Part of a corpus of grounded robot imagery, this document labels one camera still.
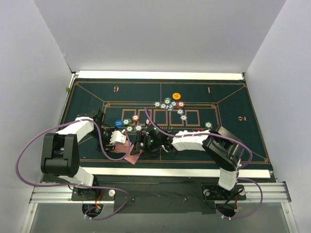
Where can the red-backed playing card deck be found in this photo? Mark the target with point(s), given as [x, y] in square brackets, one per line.
[130, 158]

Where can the blue small blind button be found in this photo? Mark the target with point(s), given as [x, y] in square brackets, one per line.
[118, 123]

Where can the aluminium frame rail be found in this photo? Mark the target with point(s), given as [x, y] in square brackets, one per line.
[271, 192]

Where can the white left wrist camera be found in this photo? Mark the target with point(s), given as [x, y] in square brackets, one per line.
[117, 137]

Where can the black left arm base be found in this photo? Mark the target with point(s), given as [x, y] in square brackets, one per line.
[90, 194]

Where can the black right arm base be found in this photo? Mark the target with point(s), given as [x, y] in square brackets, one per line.
[213, 192]

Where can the green poker table mat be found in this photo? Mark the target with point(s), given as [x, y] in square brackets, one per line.
[223, 103]

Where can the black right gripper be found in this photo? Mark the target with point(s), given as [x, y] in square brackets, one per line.
[140, 143]

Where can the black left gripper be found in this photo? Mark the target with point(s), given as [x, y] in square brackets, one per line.
[107, 142]

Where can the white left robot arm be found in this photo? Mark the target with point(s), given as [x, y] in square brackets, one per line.
[60, 153]

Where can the blue chip mid table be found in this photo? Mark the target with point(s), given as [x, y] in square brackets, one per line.
[183, 117]
[180, 111]

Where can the red chip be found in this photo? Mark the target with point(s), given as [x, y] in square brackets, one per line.
[180, 105]

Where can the green chip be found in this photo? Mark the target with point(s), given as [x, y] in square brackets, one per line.
[129, 128]
[208, 125]
[127, 121]
[167, 100]

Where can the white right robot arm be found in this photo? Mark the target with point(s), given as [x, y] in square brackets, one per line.
[223, 147]

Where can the orange dealer button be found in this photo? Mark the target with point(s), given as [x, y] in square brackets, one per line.
[176, 96]

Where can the red chips position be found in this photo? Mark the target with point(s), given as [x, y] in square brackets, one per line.
[135, 118]

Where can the blue chip position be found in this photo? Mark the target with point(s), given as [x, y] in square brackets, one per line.
[138, 128]

